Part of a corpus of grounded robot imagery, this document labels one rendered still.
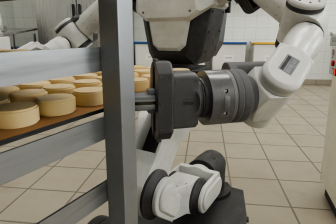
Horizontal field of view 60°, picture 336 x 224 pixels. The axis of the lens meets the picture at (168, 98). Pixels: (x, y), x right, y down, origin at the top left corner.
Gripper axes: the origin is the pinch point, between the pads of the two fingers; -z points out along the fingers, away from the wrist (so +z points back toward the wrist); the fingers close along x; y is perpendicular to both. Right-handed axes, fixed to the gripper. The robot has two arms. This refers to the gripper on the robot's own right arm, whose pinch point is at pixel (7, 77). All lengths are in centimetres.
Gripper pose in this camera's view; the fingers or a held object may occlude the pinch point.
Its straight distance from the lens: 78.7
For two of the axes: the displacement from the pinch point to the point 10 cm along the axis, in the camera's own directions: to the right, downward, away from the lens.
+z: -2.6, -2.1, 9.4
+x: 0.0, -9.8, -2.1
